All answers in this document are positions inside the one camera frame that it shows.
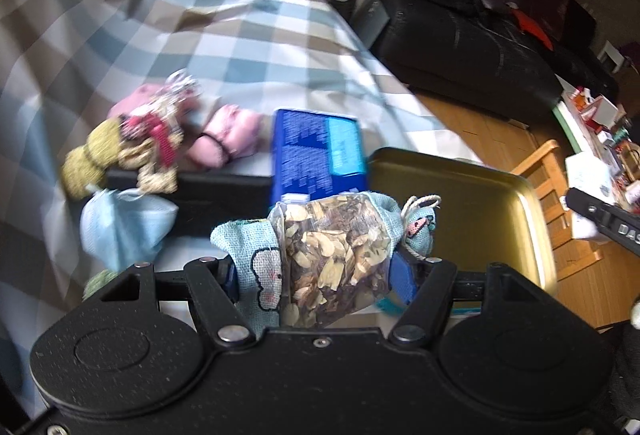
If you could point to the light blue cloth pouch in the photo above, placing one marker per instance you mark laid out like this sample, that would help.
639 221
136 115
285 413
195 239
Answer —
125 225

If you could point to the gold metal tray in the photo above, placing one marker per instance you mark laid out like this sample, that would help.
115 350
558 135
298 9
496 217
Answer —
465 210

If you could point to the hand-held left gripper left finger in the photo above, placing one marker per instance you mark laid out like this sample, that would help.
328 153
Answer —
230 279

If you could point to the teal herb sachet bag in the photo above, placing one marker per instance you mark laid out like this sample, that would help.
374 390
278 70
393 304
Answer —
330 255

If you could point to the pink plush pouch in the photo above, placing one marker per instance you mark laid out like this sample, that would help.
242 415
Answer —
136 99

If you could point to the black sofa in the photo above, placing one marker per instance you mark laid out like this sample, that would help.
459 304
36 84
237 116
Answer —
465 50

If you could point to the pink rolled towel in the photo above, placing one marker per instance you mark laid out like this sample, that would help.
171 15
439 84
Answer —
230 126

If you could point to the cluttered desk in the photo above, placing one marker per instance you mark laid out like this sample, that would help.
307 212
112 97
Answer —
615 135

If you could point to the grey box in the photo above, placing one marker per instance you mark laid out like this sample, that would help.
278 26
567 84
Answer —
372 19

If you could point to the blue tissue packet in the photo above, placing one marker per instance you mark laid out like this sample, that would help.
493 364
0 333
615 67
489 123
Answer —
305 155

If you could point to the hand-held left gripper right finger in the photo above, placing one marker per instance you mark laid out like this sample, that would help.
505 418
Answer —
403 280

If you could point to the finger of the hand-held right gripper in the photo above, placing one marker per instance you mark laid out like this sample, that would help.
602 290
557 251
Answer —
587 206

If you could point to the checked blanket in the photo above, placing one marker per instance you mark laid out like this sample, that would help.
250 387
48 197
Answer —
165 30

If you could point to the green rolled towel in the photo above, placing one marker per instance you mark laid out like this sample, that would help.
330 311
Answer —
98 284

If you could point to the yellow towel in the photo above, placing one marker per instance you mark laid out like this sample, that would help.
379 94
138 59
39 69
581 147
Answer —
102 142

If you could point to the wooden chair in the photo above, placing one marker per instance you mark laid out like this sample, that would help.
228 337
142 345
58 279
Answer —
547 175

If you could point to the black tray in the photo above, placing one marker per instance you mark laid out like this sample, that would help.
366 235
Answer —
215 200

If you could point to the white tissue box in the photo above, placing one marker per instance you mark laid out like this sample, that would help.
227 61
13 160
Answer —
590 172

